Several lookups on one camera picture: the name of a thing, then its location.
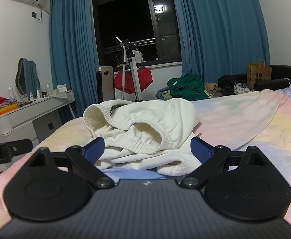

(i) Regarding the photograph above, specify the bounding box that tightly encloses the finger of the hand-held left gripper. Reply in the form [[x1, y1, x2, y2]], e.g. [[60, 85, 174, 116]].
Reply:
[[7, 139, 34, 160]]

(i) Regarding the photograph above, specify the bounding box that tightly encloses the blue and yellow cloth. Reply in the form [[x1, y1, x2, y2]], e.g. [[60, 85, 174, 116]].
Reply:
[[157, 90, 171, 100]]

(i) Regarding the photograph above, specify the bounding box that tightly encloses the yellow tray with red things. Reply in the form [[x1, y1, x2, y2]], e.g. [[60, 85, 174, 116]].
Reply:
[[0, 96, 19, 112]]

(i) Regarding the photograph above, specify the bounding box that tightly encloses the blue curtain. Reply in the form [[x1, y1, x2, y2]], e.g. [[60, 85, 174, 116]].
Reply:
[[49, 0, 101, 125], [169, 0, 270, 80]]

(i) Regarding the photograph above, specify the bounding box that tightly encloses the black sofa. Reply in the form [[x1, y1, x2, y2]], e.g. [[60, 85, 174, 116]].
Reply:
[[254, 65, 291, 92]]

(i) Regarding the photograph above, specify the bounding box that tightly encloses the tan plush toy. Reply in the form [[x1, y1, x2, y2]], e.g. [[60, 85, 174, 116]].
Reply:
[[205, 82, 222, 97]]

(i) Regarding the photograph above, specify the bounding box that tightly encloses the white vanity desk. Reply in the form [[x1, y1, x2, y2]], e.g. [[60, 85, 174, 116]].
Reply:
[[0, 90, 75, 145]]

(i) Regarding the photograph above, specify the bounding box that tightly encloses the red garment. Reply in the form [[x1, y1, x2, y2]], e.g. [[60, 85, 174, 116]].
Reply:
[[114, 66, 153, 94]]

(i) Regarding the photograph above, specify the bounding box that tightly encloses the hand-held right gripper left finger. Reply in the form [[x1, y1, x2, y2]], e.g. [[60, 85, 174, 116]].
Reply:
[[26, 137, 115, 189]]

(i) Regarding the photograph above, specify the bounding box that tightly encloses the pastel quilt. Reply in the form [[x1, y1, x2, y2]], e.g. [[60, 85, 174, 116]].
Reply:
[[195, 77, 291, 229]]

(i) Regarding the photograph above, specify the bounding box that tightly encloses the white standing appliance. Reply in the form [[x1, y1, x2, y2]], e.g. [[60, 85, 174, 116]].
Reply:
[[97, 66, 115, 102]]

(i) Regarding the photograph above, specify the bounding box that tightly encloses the pastel bed sheet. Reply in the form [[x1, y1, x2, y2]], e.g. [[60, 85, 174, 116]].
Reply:
[[0, 90, 291, 231]]

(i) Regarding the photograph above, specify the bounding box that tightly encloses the brown paper bag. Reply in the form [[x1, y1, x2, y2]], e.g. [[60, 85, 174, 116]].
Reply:
[[247, 57, 272, 89]]

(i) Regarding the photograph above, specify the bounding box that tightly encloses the white patterned cloth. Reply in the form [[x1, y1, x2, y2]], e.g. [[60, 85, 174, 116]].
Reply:
[[234, 83, 251, 95]]

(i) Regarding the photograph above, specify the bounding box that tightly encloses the wavy mirror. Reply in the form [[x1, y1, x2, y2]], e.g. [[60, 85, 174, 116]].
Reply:
[[15, 58, 41, 96]]

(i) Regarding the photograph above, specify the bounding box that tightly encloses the white sweatshirt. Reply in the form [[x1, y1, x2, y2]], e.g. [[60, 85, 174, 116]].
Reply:
[[83, 98, 202, 177]]

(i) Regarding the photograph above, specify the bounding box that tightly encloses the green clothing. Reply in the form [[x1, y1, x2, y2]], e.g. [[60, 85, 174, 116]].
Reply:
[[167, 74, 209, 101]]

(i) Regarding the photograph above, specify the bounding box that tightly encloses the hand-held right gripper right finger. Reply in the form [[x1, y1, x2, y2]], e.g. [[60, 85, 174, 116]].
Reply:
[[180, 137, 269, 190]]

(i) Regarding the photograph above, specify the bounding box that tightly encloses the white hanging cloth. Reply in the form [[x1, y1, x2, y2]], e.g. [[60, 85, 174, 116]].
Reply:
[[132, 50, 144, 63]]

